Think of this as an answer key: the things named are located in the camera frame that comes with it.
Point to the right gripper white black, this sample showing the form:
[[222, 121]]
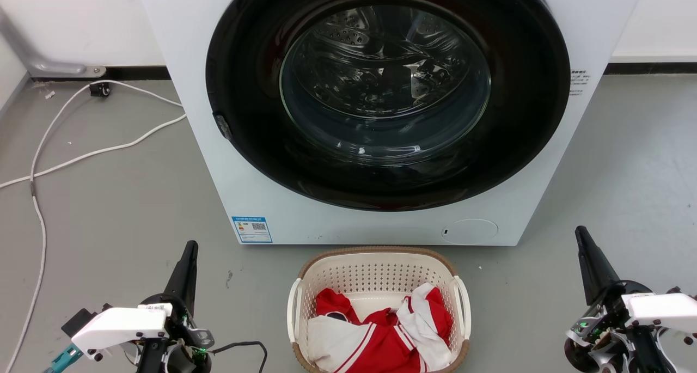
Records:
[[653, 310]]

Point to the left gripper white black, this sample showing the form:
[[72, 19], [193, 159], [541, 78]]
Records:
[[120, 326]]

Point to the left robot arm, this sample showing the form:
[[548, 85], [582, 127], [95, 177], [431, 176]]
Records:
[[174, 359]]

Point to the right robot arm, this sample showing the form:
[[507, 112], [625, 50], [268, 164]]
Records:
[[621, 354]]

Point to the white plastic laundry basket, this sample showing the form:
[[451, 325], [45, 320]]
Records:
[[375, 267]]

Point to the blue energy label sticker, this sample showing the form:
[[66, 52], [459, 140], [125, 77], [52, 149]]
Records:
[[252, 229]]

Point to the round white filter cover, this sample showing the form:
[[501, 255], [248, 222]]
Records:
[[469, 231]]

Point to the round black washer door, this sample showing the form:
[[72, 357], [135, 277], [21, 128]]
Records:
[[245, 117]]

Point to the black text warning sticker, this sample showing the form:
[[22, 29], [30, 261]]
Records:
[[580, 82]]

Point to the small black caster wheel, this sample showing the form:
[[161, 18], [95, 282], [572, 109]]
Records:
[[100, 90]]

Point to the red and white garment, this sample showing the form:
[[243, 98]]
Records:
[[381, 340]]

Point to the white front-load washing machine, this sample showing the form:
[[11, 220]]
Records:
[[179, 46]]

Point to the grey wall pipe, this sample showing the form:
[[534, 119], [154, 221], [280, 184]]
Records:
[[32, 62]]

